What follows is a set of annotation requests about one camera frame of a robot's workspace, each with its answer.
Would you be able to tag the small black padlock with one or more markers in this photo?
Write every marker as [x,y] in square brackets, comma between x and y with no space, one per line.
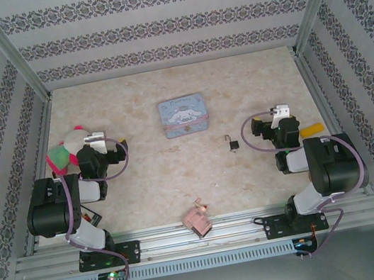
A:
[233,144]

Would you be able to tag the blue cartoon tin box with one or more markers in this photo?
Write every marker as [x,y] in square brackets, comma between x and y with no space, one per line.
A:
[182,112]

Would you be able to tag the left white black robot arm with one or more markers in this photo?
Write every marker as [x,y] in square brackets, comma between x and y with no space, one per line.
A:
[51,209]

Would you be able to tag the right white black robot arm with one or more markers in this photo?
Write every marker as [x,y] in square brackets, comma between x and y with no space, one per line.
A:
[335,165]

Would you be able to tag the yellow rectangular block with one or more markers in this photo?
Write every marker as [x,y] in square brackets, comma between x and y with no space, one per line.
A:
[311,130]

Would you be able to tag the white pink green plush toy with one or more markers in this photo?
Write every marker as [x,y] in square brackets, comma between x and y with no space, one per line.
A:
[73,139]

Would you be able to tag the black card with orange print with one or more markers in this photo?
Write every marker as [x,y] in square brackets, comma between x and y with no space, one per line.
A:
[94,217]

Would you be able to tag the pink toy pencil sharpener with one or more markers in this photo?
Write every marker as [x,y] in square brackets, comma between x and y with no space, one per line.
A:
[196,219]

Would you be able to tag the right small circuit board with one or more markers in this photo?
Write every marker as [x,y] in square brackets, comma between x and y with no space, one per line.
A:
[303,243]

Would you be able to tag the left green lit circuit board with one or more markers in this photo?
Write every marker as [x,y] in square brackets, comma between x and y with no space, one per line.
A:
[112,276]

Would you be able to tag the aluminium side rail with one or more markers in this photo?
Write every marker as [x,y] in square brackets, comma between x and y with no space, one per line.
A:
[306,71]
[47,115]

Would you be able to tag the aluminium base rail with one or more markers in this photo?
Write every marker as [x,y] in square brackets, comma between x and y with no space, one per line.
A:
[195,233]

